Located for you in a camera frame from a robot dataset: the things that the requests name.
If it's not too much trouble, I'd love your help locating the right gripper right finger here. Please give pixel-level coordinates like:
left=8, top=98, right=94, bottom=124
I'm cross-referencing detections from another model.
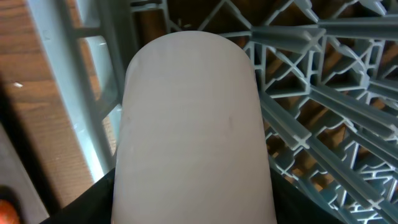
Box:
left=270, top=168, right=343, bottom=224

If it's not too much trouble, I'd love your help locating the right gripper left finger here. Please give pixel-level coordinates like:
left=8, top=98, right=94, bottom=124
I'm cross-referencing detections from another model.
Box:
left=40, top=169, right=115, bottom=224

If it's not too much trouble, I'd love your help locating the pink cup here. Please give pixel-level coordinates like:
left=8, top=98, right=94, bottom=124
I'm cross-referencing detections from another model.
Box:
left=111, top=31, right=276, bottom=224

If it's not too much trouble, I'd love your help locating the grey dishwasher rack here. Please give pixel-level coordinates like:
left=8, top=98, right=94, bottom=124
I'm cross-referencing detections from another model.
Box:
left=27, top=0, right=397, bottom=223

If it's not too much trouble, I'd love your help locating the dark brown serving tray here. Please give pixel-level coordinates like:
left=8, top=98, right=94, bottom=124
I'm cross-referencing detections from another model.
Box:
left=1, top=128, right=49, bottom=223

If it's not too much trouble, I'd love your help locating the orange carrot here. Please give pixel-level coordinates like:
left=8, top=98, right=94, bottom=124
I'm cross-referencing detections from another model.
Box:
left=0, top=200, right=21, bottom=224

